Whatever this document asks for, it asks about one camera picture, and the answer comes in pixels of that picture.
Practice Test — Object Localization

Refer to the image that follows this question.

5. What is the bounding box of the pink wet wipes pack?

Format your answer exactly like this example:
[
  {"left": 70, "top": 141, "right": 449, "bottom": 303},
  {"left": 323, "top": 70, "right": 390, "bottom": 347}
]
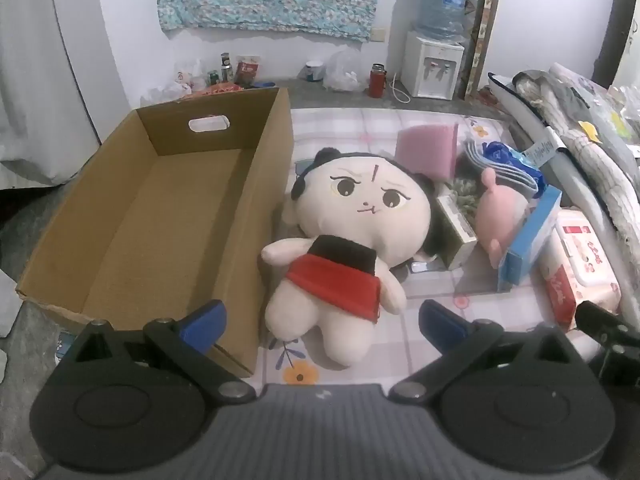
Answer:
[{"left": 540, "top": 210, "right": 623, "bottom": 331}]

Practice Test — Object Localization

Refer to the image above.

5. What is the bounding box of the brown cardboard box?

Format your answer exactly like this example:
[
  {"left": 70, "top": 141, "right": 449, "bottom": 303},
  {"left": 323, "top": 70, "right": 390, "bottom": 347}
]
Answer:
[{"left": 15, "top": 86, "right": 295, "bottom": 378}]

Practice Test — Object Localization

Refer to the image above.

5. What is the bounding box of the white curtain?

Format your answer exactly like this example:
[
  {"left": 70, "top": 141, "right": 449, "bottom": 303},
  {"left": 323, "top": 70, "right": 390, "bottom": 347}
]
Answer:
[{"left": 0, "top": 0, "right": 118, "bottom": 186}]

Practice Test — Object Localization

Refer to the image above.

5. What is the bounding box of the pink sponge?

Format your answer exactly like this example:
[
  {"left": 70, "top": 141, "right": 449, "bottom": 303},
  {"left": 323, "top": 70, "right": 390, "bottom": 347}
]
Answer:
[{"left": 396, "top": 122, "right": 460, "bottom": 181}]

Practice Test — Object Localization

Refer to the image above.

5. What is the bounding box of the blue and white carton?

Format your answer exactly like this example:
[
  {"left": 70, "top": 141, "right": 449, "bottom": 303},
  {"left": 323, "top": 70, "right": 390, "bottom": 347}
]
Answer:
[{"left": 497, "top": 185, "right": 563, "bottom": 293}]

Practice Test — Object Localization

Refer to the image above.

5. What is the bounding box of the olive green carton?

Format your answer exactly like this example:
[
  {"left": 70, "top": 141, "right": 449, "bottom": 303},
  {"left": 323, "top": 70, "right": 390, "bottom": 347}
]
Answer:
[{"left": 435, "top": 195, "right": 478, "bottom": 271}]

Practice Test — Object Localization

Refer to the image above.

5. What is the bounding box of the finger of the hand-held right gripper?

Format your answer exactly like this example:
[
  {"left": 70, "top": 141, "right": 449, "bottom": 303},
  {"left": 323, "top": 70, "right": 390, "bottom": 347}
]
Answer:
[{"left": 574, "top": 301, "right": 640, "bottom": 386}]

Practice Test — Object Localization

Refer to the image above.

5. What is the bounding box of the white plastic bag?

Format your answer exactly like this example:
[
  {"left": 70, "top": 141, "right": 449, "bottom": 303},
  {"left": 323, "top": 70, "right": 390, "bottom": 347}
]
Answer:
[{"left": 145, "top": 57, "right": 206, "bottom": 106}]

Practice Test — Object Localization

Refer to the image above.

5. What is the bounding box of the red snack bag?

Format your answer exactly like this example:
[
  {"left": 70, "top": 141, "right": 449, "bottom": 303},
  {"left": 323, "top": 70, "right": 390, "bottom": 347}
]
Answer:
[{"left": 187, "top": 82, "right": 246, "bottom": 98}]

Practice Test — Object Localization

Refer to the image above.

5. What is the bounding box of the green patterned cloth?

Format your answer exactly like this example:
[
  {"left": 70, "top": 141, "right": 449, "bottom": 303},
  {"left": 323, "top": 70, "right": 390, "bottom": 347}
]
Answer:
[{"left": 447, "top": 175, "right": 483, "bottom": 217}]

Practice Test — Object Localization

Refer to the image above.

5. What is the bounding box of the clear plastic bag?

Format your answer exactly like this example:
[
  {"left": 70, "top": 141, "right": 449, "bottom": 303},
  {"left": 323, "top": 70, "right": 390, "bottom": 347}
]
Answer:
[{"left": 324, "top": 49, "right": 371, "bottom": 93}]

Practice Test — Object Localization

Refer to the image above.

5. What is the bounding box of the big-headed plush doll red skirt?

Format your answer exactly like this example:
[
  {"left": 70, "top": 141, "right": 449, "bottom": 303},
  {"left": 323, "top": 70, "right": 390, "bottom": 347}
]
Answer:
[{"left": 257, "top": 147, "right": 446, "bottom": 367}]

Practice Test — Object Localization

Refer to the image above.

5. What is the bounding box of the white cable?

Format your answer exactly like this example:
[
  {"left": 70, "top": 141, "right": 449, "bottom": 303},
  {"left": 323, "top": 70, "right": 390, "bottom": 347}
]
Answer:
[{"left": 390, "top": 71, "right": 413, "bottom": 103}]

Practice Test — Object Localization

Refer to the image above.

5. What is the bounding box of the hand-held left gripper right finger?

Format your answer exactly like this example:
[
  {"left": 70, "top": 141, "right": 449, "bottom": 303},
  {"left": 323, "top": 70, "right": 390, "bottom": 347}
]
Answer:
[{"left": 387, "top": 299, "right": 583, "bottom": 403}]

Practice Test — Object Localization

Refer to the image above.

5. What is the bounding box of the pink checked bed sheet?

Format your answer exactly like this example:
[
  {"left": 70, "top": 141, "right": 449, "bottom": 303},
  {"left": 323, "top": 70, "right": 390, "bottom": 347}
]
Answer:
[{"left": 250, "top": 107, "right": 601, "bottom": 386}]

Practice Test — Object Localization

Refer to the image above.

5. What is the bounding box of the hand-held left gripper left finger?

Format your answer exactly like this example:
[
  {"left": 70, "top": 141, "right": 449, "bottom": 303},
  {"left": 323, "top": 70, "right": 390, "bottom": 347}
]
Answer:
[{"left": 60, "top": 299, "right": 257, "bottom": 406}]

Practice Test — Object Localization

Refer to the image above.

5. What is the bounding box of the pink plush toy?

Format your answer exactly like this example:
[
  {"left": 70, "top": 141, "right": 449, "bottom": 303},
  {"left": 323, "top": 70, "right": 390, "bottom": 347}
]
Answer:
[{"left": 472, "top": 167, "right": 533, "bottom": 268}]

